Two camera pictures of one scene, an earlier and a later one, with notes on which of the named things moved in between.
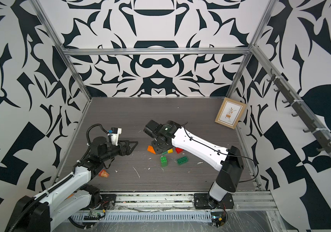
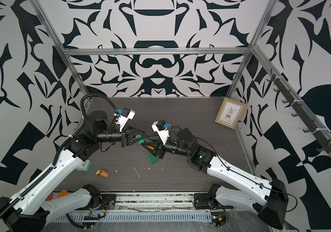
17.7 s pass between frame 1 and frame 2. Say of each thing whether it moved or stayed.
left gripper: moved
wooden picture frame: stayed
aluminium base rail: stayed
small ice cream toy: stayed
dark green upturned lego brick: moved
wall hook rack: stayed
